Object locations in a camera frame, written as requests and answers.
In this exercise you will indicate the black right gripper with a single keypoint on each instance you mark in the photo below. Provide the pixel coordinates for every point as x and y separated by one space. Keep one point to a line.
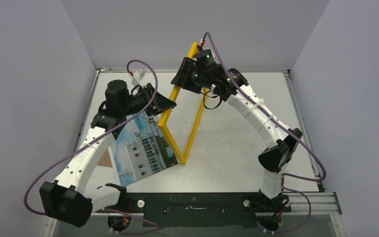
185 74

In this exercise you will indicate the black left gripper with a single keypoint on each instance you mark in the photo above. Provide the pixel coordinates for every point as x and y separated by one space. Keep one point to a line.
160 104

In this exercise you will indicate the sky and building photo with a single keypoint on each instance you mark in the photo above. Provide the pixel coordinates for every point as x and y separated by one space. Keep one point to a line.
140 150

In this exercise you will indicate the yellow wooden picture frame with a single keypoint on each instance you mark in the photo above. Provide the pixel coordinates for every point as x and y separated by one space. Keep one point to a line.
179 125

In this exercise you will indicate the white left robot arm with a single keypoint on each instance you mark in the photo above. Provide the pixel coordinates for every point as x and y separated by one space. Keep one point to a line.
66 198

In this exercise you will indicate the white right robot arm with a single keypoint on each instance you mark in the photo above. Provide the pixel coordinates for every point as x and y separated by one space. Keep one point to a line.
281 141

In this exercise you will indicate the brown cardboard backing board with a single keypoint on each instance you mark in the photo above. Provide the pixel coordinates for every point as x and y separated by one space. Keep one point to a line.
105 160

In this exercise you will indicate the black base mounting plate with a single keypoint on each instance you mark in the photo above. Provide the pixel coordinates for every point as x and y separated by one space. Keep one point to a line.
204 209

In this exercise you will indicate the aluminium rail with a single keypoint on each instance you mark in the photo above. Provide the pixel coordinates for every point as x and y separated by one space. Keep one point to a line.
314 202

